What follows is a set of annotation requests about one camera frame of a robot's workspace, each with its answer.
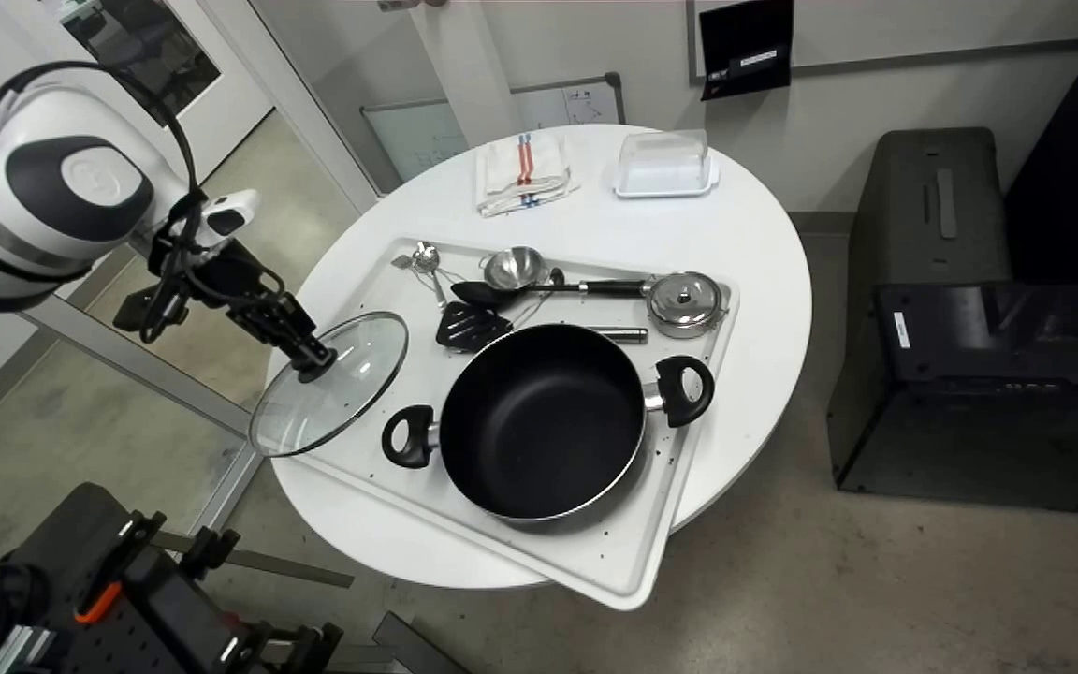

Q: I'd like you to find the black slotted spatula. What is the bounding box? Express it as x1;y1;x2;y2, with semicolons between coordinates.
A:
434;297;650;356

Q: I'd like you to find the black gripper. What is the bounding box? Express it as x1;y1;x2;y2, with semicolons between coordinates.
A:
182;239;343;377

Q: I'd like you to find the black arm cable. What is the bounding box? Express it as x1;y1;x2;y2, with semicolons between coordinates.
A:
0;56;210;346

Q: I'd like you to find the dark tilted board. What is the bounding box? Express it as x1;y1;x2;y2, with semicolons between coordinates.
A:
57;0;223;127

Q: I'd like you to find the black pot with two handles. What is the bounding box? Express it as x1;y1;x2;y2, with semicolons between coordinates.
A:
376;317;718;527

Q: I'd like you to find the framed glass panel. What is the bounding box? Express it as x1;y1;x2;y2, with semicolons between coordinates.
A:
355;70;627;185

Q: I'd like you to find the steel ladle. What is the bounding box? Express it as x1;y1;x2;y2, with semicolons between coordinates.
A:
480;244;568;299

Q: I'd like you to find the black serving spoon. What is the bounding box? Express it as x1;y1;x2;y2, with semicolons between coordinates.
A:
445;274;650;313

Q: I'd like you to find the black cabinet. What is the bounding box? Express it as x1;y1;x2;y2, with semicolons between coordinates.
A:
822;125;1078;518

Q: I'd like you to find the round white table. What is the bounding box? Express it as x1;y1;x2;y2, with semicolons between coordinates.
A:
264;121;815;594

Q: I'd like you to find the black wall sign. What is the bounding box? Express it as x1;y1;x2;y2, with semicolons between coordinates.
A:
696;0;802;105

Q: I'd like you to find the white plastic tray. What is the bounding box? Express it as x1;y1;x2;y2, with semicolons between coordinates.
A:
264;231;743;615

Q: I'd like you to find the small steel spoon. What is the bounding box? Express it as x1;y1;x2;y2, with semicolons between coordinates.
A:
388;239;456;311

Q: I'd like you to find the clear plastic container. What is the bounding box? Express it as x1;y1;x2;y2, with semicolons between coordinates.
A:
607;127;721;202

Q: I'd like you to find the glass lid with black knob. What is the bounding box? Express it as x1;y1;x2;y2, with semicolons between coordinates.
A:
247;308;415;460

